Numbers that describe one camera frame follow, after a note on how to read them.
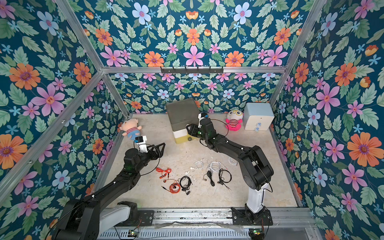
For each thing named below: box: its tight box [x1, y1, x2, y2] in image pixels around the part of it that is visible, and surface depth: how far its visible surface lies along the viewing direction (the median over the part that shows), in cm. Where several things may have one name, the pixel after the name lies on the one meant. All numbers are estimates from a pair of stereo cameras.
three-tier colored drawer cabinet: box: [165, 98, 199, 144], surface depth 95 cm
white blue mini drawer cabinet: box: [243, 102, 275, 132], surface depth 104 cm
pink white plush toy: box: [225, 109, 244, 132], surface depth 111 cm
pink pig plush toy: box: [119, 118, 142, 141], surface depth 105 cm
